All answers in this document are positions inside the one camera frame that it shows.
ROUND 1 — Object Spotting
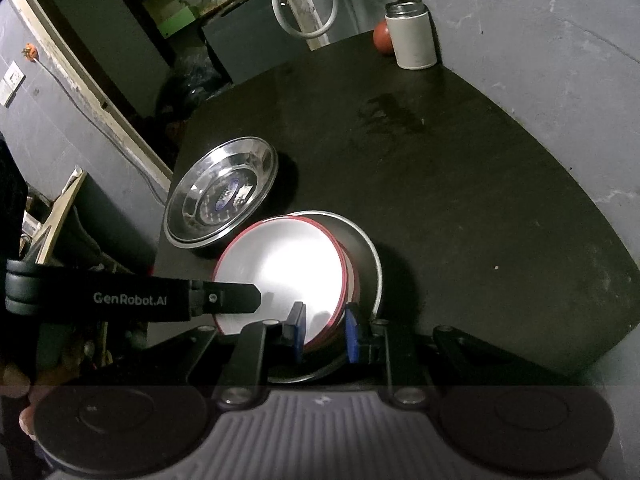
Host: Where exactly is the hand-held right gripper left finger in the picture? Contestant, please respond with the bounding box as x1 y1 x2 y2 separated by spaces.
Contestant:
145 301 308 407

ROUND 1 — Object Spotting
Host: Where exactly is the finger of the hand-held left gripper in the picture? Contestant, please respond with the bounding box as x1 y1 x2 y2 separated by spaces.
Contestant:
189 280 262 317

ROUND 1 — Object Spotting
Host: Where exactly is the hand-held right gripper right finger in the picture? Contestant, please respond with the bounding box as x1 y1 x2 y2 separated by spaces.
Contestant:
344 302 568 407

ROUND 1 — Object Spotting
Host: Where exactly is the white bowl with red rim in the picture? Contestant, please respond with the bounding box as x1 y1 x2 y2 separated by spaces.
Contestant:
212 216 349 352
292 214 362 355

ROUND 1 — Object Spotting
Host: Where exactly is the steel bowl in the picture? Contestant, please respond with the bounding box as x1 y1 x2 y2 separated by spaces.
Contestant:
265 209 385 385

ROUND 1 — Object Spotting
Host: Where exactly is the steel plate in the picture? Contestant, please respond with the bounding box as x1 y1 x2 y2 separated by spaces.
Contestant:
162 135 279 251

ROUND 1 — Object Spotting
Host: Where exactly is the person's left hand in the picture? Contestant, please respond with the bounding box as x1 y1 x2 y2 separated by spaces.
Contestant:
0 360 41 442

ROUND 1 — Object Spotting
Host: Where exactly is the grey cabinet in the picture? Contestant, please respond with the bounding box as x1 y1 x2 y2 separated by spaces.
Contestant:
201 0 311 86

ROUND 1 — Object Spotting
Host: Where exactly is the green box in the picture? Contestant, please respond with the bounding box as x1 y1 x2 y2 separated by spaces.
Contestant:
159 7 197 38

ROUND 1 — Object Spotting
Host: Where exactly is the white pillar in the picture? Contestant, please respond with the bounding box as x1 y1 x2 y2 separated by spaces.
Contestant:
277 0 332 52

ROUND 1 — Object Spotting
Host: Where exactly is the red tomato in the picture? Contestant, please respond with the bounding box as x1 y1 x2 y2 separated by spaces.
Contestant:
373 20 396 56

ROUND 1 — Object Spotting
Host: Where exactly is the white thermos flask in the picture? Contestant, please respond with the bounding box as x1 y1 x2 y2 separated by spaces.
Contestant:
384 0 438 70

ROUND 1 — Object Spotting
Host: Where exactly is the wooden frame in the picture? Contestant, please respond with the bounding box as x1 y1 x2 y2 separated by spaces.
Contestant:
30 167 88 266

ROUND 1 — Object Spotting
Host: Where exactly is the beige door frame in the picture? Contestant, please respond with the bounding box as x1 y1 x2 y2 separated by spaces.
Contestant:
17 0 173 203

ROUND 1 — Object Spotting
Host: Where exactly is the wall socket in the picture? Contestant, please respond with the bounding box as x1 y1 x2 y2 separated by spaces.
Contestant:
0 61 26 107

